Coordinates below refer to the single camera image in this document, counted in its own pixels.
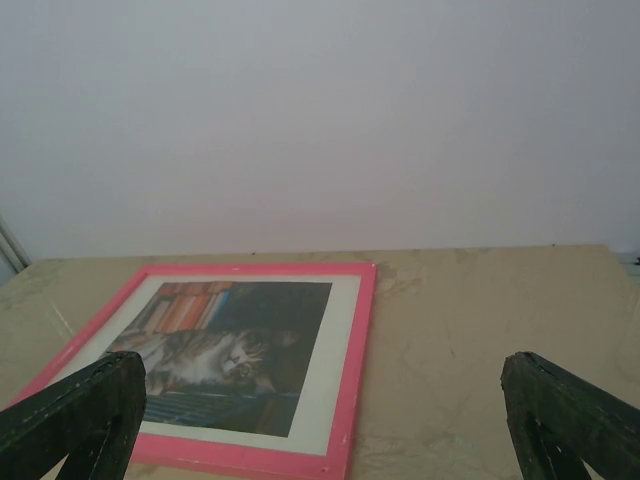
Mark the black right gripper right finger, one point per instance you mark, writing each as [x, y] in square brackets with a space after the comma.
[563, 427]

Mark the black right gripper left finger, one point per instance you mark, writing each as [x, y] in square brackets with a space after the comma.
[87, 423]

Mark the pink picture frame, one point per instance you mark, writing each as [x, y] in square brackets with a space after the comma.
[362, 350]

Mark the aluminium corner post left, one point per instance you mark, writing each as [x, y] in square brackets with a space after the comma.
[11, 250]

